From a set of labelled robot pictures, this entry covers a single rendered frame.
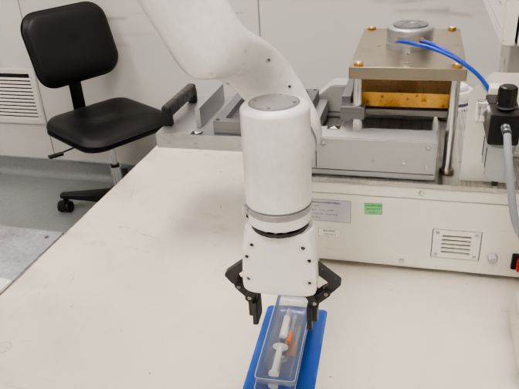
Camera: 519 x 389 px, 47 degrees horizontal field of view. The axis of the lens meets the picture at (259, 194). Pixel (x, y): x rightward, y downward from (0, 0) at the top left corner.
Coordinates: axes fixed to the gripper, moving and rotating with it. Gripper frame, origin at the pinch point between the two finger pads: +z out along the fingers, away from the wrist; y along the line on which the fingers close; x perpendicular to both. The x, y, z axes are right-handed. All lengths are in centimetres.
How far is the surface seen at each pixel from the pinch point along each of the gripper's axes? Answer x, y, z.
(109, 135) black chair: 145, -99, 35
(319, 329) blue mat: 6.8, 4.2, 8.2
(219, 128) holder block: 32.5, -17.0, -14.8
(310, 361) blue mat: -0.4, 3.8, 8.2
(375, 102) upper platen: 31.0, 11.0, -20.9
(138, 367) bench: -5.2, -21.3, 8.3
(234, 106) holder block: 40.3, -16.0, -16.2
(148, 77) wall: 195, -100, 26
